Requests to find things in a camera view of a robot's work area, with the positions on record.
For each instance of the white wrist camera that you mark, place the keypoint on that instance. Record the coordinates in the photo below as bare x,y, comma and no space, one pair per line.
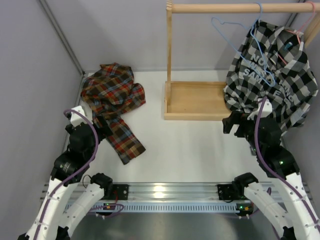
78,116
264,106

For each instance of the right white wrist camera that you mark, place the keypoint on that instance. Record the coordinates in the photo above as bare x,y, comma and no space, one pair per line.
264,106

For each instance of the red brown plaid shirt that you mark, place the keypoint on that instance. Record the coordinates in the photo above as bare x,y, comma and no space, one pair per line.
111,92

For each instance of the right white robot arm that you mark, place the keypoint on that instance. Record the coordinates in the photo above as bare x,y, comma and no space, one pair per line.
295,219

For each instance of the aluminium frame post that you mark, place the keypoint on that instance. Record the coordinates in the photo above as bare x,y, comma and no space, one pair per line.
60,34

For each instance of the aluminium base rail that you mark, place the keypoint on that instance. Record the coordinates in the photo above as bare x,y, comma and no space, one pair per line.
171,192

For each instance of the wooden clothes rack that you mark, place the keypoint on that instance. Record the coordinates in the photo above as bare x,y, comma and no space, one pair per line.
203,100

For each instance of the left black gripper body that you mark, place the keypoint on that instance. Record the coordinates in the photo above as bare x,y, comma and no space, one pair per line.
89,152

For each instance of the pink wire hanger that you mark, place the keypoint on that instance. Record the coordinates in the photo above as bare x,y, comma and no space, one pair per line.
291,43

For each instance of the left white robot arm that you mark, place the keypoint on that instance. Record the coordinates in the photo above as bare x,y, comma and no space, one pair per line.
55,221

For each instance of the perforated cable duct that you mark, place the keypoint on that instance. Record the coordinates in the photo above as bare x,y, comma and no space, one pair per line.
172,207

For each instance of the blue wire hanger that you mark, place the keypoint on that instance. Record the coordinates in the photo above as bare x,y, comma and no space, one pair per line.
251,54

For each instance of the black white checkered shirt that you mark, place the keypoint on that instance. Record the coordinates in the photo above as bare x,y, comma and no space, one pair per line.
272,62

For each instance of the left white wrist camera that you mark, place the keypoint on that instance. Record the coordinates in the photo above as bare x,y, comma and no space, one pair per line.
78,116

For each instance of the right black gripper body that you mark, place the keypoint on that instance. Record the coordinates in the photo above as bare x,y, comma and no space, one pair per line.
250,139

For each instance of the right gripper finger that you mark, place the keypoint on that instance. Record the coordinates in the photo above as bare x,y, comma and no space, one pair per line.
235,118
243,130

